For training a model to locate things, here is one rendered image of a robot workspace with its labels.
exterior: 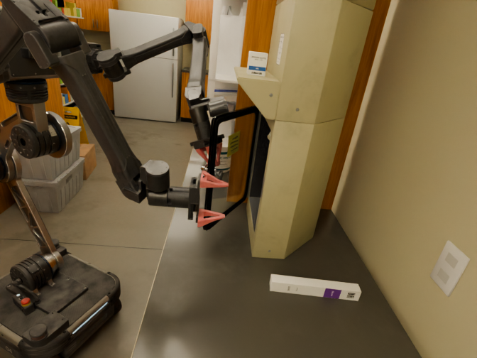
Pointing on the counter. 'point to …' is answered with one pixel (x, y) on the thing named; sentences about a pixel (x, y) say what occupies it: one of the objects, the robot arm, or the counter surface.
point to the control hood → (260, 91)
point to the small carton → (257, 63)
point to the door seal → (215, 157)
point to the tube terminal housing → (306, 116)
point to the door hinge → (253, 154)
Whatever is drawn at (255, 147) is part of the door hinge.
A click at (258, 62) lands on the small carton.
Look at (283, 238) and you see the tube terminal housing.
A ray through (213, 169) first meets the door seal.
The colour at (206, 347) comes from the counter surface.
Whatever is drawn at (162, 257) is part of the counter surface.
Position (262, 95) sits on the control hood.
